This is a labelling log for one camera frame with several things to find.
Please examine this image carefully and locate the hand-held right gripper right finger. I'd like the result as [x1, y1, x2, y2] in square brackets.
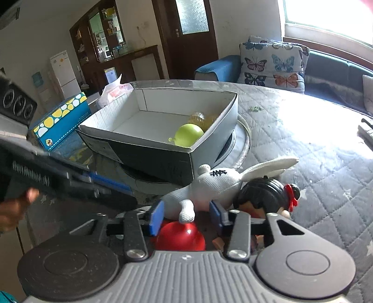
[209, 201, 309, 262]

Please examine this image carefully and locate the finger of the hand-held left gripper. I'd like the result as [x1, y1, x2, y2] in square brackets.
[69, 170, 138, 211]

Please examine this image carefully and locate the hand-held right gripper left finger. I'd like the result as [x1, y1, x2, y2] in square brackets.
[70, 200, 165, 262]

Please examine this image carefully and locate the white rabbit plush toy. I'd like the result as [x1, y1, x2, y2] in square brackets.
[160, 157, 300, 224]

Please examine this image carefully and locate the white cardboard box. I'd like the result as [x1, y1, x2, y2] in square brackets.
[75, 87, 239, 187]

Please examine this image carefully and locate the person's left hand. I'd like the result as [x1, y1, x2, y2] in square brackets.
[0, 188, 40, 234]

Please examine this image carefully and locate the red ball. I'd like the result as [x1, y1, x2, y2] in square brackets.
[154, 221, 206, 251]

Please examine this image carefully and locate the black-haired doll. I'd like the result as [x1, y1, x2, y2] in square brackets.
[232, 176, 301, 249]

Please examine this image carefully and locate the blue dotted tissue box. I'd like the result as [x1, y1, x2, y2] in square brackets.
[30, 92, 91, 151]

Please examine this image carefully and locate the round glass turntable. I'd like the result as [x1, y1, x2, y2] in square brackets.
[118, 116, 252, 188]

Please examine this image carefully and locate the white water dispenser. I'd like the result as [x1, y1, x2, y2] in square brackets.
[31, 71, 55, 109]

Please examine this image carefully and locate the yellow-green balloon toy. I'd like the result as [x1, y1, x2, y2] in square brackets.
[168, 124, 205, 146]

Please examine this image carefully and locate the white plastic bag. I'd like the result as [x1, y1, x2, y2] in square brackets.
[97, 73, 135, 109]

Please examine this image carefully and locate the white refrigerator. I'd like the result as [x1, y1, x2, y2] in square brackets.
[49, 50, 81, 100]

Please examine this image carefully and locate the yellow spiky ball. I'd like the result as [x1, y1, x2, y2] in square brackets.
[187, 111, 218, 132]

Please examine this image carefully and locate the dark wooden cabinet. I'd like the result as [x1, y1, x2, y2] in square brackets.
[69, 0, 164, 95]

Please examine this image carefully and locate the blue armchair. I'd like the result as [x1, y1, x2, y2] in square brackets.
[194, 55, 242, 84]

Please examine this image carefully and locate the butterfly print cushion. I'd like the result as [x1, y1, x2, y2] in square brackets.
[237, 36, 310, 94]

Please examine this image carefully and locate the brown wooden door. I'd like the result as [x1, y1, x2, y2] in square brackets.
[151, 0, 219, 80]

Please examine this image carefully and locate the dark sofa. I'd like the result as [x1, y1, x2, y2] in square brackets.
[302, 49, 373, 115]

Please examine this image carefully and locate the grey pillow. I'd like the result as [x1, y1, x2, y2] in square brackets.
[362, 75, 373, 115]

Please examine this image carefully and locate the window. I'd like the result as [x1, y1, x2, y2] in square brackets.
[278, 0, 373, 49]

